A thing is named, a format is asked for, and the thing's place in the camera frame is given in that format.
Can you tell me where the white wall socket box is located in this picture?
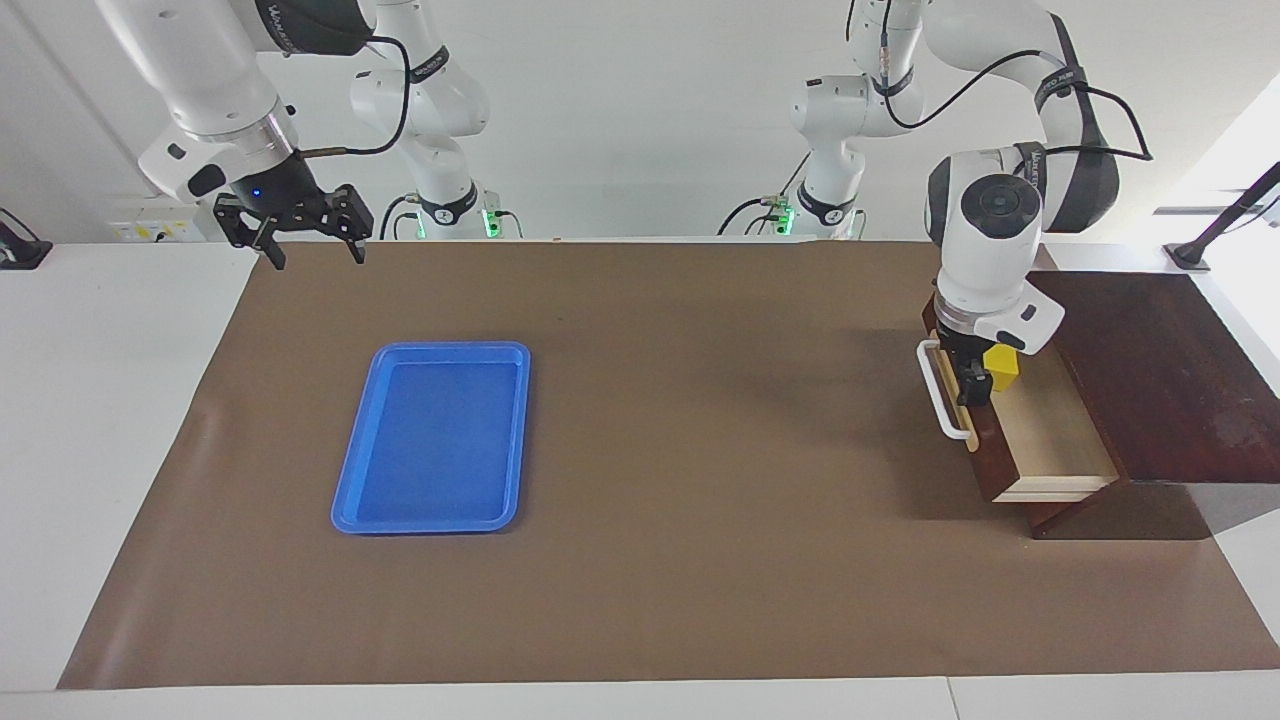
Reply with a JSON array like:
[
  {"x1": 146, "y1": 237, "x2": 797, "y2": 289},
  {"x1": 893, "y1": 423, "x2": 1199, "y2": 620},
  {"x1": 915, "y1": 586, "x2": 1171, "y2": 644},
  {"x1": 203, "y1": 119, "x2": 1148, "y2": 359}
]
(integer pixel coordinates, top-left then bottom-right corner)
[{"x1": 108, "y1": 194, "x2": 207, "y2": 244}]

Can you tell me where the dark wooden cabinet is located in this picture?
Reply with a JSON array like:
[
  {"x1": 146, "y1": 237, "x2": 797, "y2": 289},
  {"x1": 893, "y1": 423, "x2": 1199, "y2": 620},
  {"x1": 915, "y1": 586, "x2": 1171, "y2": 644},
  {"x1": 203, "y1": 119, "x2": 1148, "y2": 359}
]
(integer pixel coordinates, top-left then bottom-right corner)
[{"x1": 1020, "y1": 268, "x2": 1280, "y2": 541}]

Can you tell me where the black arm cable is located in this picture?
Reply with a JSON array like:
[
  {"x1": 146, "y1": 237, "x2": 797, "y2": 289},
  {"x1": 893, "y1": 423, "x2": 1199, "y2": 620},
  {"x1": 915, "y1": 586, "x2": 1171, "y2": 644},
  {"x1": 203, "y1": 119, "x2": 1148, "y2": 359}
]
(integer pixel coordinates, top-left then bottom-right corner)
[
  {"x1": 845, "y1": 0, "x2": 1153, "y2": 161},
  {"x1": 300, "y1": 35, "x2": 413, "y2": 159}
]

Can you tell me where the black base cable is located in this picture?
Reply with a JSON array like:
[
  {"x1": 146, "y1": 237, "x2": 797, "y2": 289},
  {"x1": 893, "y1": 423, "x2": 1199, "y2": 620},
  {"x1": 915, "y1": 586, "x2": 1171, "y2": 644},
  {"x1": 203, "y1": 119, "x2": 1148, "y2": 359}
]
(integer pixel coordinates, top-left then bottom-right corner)
[
  {"x1": 717, "y1": 197, "x2": 791, "y2": 237},
  {"x1": 378, "y1": 193, "x2": 419, "y2": 241}
]

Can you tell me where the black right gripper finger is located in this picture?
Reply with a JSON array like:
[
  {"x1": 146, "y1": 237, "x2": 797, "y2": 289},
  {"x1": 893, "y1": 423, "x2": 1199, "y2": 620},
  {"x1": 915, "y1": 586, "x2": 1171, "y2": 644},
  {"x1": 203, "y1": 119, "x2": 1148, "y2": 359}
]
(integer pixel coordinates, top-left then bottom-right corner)
[
  {"x1": 318, "y1": 184, "x2": 375, "y2": 265},
  {"x1": 213, "y1": 193, "x2": 289, "y2": 271}
]

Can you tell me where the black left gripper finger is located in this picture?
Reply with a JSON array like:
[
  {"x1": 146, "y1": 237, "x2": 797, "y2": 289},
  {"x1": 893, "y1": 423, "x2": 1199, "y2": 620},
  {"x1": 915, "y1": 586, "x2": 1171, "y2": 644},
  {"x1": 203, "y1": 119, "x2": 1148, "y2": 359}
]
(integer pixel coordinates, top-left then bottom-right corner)
[{"x1": 955, "y1": 362, "x2": 996, "y2": 407}]

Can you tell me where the black mount bracket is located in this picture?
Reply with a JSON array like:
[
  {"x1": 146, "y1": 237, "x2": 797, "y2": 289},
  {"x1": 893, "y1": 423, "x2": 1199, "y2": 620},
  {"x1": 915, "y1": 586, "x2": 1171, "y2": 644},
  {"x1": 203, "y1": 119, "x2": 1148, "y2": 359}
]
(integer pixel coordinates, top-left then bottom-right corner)
[{"x1": 0, "y1": 207, "x2": 53, "y2": 271}]

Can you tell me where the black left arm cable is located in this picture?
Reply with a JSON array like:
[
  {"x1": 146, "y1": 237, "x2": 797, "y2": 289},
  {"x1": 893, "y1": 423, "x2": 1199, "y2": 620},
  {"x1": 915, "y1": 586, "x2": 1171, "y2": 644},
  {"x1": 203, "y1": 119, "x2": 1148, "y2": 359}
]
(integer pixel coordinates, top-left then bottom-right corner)
[{"x1": 845, "y1": 0, "x2": 1153, "y2": 161}]

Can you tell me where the yellow block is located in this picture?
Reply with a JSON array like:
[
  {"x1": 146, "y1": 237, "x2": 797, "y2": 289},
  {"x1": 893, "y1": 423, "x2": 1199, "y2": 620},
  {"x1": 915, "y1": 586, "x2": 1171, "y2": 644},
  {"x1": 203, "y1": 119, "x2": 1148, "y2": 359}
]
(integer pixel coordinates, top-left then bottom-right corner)
[{"x1": 983, "y1": 343, "x2": 1022, "y2": 393}]

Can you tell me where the black camera stand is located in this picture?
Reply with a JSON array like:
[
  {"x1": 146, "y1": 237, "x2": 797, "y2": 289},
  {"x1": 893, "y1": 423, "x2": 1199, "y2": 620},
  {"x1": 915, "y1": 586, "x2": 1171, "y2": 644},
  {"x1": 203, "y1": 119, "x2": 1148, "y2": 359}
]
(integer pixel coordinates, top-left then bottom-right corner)
[{"x1": 1165, "y1": 160, "x2": 1280, "y2": 273}]

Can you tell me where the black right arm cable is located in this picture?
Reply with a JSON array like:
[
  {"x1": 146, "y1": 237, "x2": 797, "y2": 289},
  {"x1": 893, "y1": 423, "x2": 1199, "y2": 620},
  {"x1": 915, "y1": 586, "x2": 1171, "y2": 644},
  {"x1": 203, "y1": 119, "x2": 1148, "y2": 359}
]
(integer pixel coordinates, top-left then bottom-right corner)
[{"x1": 300, "y1": 35, "x2": 413, "y2": 159}]

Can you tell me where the blue plastic tray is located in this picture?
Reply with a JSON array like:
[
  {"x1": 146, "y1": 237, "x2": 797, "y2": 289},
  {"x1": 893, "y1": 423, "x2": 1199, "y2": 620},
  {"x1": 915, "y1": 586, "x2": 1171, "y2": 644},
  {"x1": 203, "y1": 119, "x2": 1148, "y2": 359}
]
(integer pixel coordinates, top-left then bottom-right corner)
[{"x1": 331, "y1": 341, "x2": 531, "y2": 535}]

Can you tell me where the wooden drawer with white handle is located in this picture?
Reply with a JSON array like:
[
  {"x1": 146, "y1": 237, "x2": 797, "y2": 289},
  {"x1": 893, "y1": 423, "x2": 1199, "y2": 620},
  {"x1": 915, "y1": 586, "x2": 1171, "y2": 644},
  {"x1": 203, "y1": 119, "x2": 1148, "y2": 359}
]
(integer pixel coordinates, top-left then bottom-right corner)
[{"x1": 917, "y1": 325, "x2": 1119, "y2": 503}]

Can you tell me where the brown table mat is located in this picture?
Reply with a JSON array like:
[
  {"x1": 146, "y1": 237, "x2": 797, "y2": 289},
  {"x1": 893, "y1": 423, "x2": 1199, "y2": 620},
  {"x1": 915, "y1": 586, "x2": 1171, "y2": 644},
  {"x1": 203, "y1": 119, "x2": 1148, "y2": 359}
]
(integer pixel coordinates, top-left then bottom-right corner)
[{"x1": 57, "y1": 238, "x2": 1280, "y2": 691}]

